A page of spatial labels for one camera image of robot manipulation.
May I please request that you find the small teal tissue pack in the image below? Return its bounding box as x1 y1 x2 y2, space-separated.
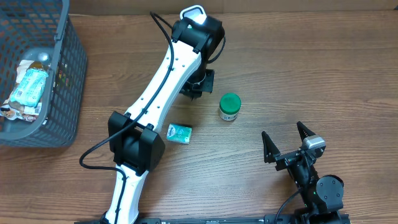
166 124 192 144

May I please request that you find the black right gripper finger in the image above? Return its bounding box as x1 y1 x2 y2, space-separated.
297 121 315 141
261 131 280 163

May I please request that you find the dark grey plastic basket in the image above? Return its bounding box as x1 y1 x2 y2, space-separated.
1 0 87 147

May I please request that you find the green lid jar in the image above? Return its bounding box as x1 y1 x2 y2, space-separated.
219 93 241 121

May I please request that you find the beige Pantree snack pouch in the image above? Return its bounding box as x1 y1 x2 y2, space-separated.
1 60 42 122

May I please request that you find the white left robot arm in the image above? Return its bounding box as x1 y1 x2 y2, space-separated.
101 15 225 223

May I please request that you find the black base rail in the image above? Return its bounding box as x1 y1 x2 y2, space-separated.
75 215 351 224

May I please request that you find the teal snack packet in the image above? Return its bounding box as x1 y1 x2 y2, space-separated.
10 68 49 107

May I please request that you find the yellow liquid bottle silver cap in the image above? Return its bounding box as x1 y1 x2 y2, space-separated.
29 52 50 71

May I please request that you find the white barcode scanner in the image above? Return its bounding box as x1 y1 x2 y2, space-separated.
180 5 207 24

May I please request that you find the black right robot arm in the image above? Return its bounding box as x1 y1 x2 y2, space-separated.
261 121 350 223

